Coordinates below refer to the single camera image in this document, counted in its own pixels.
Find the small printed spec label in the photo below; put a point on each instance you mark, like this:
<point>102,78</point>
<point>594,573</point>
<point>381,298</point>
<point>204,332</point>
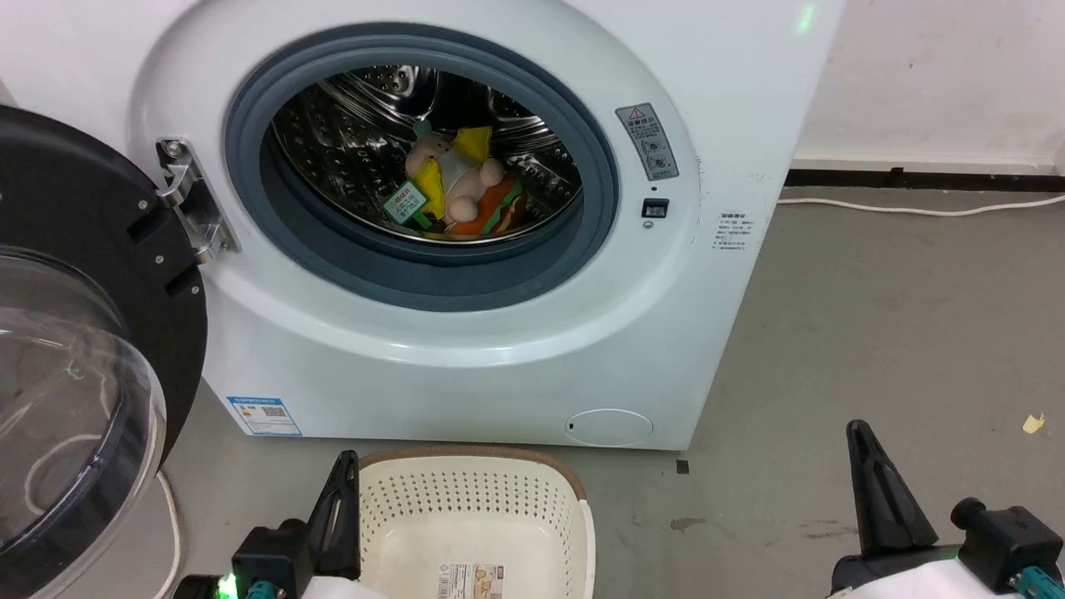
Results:
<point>732,232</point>

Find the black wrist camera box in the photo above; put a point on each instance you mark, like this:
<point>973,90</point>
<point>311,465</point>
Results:
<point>270,553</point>
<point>1007,541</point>

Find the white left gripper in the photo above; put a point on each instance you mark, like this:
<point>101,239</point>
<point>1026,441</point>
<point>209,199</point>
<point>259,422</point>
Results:
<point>333,589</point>

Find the stainless steel washer drum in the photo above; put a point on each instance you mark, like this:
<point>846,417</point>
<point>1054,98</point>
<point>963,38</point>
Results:
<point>349,141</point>

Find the banana doll plush toy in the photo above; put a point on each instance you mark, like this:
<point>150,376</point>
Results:
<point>458,175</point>

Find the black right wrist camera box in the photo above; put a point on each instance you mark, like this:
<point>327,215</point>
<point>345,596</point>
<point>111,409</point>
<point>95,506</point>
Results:
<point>1007,541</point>

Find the grey rubber door gasket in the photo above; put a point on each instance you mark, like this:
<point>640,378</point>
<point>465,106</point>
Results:
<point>416,279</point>

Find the white front-load washing machine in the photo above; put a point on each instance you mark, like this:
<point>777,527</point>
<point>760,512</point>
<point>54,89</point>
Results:
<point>516,358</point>

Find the blue white energy label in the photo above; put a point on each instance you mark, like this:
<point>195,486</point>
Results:
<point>264,415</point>

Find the round white filter cover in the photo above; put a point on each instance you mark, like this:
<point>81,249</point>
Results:
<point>609,427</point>

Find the orange green burger plush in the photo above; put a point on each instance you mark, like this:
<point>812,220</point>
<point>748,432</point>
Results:
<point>495,204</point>

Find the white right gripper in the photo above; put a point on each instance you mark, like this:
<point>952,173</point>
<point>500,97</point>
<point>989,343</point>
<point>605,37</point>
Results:
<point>907,578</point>

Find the chrome door hinge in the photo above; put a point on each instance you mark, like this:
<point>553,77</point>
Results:
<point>193,208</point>

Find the cream perforated laundry basket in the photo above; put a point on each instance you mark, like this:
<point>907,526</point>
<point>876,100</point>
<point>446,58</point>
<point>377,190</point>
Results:
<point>466,507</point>

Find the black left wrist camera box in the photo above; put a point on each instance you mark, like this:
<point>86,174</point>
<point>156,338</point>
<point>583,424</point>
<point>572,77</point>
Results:
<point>270,553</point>

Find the grey warning sticker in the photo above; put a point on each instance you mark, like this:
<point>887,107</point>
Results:
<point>649,141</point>

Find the yellow paper scrap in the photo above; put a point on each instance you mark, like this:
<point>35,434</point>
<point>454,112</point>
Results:
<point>1033,423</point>

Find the black baseboard strip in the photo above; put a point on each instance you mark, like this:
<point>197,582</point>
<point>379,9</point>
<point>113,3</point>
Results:
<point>923,180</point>

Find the black door latch socket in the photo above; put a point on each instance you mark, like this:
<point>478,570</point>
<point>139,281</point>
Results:
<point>655,208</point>

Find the basket paper label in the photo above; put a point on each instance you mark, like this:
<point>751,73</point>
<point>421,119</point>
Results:
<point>471,581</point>

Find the black round washer door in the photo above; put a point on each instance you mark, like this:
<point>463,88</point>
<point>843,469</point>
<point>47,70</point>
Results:
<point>75,216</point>

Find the green white plush tag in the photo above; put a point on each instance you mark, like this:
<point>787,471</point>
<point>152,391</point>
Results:
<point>406,202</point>

